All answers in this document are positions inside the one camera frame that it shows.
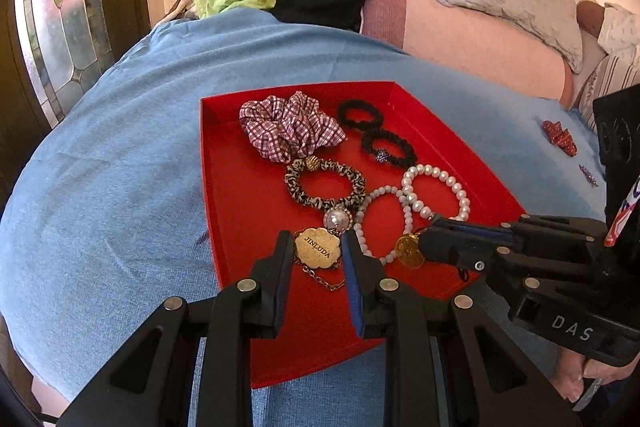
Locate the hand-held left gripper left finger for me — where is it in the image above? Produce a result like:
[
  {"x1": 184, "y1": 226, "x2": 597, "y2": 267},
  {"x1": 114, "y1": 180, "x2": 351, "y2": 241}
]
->
[{"x1": 56, "y1": 230, "x2": 296, "y2": 427}]

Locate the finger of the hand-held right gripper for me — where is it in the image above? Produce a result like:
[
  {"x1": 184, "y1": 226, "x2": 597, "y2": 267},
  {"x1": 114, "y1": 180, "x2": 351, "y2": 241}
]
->
[
  {"x1": 418, "y1": 214, "x2": 557, "y2": 308},
  {"x1": 500, "y1": 214, "x2": 607, "y2": 280}
]

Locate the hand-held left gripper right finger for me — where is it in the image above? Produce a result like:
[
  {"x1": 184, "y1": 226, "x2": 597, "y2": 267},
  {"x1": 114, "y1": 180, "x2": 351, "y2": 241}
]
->
[{"x1": 341, "y1": 229, "x2": 582, "y2": 427}]

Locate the gold tag pendant with chain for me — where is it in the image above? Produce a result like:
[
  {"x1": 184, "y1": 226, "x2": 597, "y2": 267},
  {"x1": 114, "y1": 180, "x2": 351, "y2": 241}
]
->
[{"x1": 292, "y1": 227, "x2": 349, "y2": 293}]

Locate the round gold pendant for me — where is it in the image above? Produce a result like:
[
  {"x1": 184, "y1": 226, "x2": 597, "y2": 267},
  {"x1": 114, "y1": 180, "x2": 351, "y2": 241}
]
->
[{"x1": 394, "y1": 232, "x2": 426, "y2": 269}]

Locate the small bead pearl bracelet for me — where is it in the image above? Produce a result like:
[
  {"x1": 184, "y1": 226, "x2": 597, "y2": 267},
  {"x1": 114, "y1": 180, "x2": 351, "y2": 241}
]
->
[{"x1": 352, "y1": 186, "x2": 420, "y2": 266}]

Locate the red tray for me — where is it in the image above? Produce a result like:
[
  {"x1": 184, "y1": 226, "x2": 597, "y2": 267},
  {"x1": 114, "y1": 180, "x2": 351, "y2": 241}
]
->
[{"x1": 199, "y1": 80, "x2": 529, "y2": 391}]

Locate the leopard print scrunchie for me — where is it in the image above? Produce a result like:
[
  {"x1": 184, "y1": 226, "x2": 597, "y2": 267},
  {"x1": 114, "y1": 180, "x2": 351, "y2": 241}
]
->
[{"x1": 284, "y1": 155, "x2": 367, "y2": 234}]

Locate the black scrunchie with beaded ball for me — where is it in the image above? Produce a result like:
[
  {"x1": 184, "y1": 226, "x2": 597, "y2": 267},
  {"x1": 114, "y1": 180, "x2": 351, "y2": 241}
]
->
[{"x1": 362, "y1": 131, "x2": 419, "y2": 171}]

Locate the person's right hand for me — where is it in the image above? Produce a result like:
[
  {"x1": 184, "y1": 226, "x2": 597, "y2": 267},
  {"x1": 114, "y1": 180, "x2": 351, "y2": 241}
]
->
[{"x1": 551, "y1": 351, "x2": 628, "y2": 414}]

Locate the red bow hair clip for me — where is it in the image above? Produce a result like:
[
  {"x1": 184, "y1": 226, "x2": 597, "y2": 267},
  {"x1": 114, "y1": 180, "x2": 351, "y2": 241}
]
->
[{"x1": 543, "y1": 120, "x2": 577, "y2": 154}]

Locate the pink checked scrunchie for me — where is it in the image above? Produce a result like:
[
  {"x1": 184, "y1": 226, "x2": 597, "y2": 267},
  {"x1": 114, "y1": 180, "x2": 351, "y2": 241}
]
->
[{"x1": 238, "y1": 90, "x2": 347, "y2": 164}]

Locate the striped floral cushion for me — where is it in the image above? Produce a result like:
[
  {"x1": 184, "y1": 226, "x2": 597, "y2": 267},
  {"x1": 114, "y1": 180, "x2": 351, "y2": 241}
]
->
[{"x1": 571, "y1": 51, "x2": 640, "y2": 130}]

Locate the blue blanket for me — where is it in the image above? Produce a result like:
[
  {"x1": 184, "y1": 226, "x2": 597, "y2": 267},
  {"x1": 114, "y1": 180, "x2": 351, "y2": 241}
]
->
[{"x1": 0, "y1": 7, "x2": 609, "y2": 427}]

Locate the pink quilted blanket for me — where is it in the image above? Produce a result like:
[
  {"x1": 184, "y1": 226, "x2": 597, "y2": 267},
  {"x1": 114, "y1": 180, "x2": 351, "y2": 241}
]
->
[{"x1": 359, "y1": 0, "x2": 574, "y2": 108}]

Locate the white patterned cloth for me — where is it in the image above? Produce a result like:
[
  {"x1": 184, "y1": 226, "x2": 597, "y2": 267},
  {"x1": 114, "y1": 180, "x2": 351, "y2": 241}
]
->
[{"x1": 596, "y1": 1, "x2": 640, "y2": 58}]

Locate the mauve pillow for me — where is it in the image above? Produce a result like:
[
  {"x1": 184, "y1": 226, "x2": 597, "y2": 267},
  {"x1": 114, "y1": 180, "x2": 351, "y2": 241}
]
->
[{"x1": 576, "y1": 1, "x2": 609, "y2": 50}]

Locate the black cloth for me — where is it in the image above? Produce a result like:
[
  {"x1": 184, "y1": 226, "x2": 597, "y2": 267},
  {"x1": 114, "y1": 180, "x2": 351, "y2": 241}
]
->
[{"x1": 272, "y1": 0, "x2": 372, "y2": 34}]

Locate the wooden door with stained glass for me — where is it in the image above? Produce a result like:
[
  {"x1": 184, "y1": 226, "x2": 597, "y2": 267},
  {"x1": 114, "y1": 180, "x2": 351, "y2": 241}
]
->
[{"x1": 0, "y1": 0, "x2": 152, "y2": 192}]

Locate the plain black hair tie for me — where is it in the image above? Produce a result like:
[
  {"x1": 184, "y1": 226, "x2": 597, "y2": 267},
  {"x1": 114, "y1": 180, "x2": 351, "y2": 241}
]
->
[{"x1": 338, "y1": 99, "x2": 385, "y2": 130}]

